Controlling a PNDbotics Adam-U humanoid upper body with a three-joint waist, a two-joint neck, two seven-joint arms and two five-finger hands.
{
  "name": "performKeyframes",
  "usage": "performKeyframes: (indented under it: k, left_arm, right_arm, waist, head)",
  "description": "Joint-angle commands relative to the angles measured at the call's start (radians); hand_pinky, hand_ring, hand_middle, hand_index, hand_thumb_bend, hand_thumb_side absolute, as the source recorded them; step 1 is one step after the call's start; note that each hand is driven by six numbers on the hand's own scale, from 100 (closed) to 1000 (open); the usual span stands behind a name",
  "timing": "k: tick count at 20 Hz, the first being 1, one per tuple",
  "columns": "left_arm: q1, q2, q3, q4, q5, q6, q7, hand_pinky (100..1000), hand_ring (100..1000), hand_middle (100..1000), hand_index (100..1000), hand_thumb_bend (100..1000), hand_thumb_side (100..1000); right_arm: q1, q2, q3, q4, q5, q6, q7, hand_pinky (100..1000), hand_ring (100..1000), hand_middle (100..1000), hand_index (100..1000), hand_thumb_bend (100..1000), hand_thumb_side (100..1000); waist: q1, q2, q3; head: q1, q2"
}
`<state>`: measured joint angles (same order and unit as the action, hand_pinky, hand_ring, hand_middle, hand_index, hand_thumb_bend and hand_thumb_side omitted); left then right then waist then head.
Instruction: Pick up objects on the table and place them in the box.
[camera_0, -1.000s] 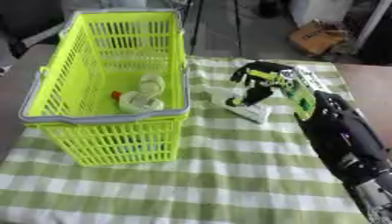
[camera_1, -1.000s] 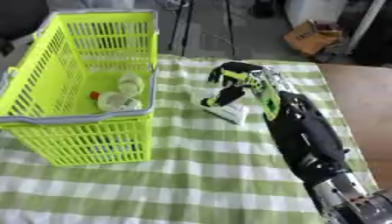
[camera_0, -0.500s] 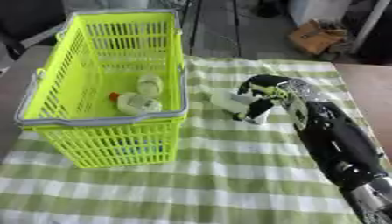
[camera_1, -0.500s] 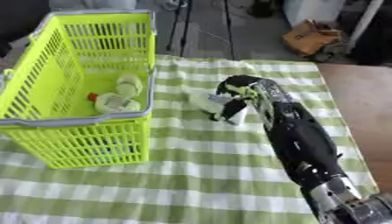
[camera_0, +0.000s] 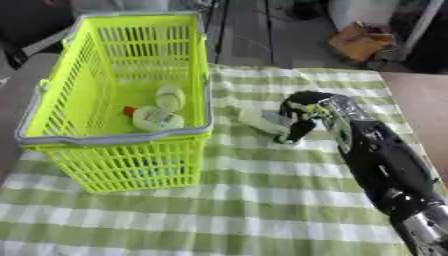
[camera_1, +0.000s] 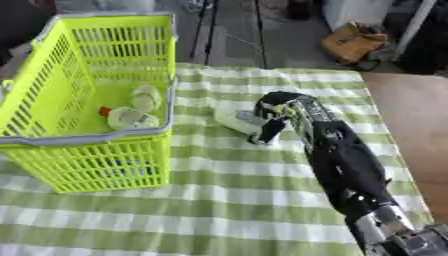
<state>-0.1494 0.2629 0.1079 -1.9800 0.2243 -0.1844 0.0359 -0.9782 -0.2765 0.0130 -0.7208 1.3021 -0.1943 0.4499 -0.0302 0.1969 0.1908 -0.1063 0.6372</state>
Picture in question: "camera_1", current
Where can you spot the black tripod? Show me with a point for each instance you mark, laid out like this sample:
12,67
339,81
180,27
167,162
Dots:
210,33

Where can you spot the lime green plastic basket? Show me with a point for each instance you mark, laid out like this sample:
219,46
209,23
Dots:
87,160

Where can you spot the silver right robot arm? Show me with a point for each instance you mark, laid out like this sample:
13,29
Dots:
385,230

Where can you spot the blue object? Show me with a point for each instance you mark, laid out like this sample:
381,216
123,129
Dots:
132,166

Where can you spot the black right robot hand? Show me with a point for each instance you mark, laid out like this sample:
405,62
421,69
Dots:
344,160

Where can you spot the white pole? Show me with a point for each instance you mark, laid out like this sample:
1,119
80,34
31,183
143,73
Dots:
413,30

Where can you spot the small red object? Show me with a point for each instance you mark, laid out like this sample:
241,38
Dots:
104,111

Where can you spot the white packet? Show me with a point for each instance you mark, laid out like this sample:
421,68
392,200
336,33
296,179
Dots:
233,120

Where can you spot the tan bag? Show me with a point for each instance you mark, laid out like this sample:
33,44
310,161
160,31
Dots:
350,41

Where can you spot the white box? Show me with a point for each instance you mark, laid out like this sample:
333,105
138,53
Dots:
356,11

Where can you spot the pale green round toy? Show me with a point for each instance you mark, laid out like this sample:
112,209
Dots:
130,118
146,97

